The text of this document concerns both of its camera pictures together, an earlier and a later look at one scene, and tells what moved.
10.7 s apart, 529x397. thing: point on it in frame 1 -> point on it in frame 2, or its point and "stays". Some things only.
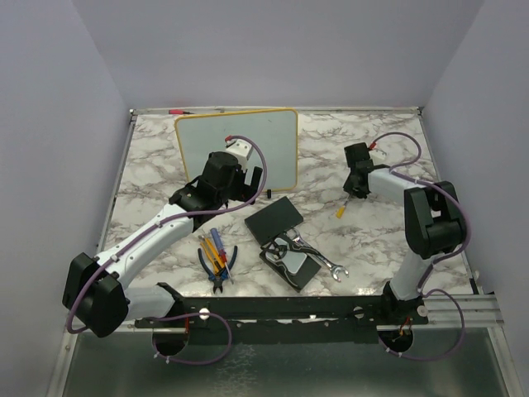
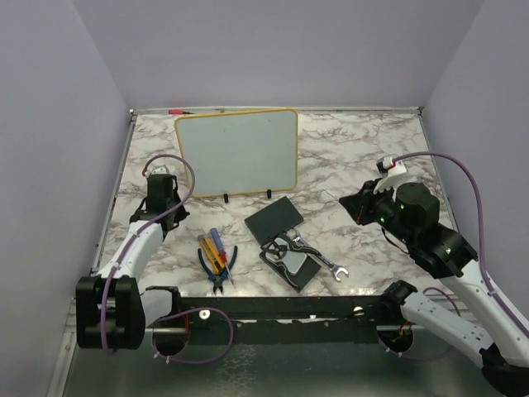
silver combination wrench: (294, 235) stays
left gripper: (245, 192) -> (181, 213)
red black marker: (178, 112) stays
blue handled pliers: (218, 279) stays
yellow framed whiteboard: (202, 134) stays
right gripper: (350, 189) -> (359, 203)
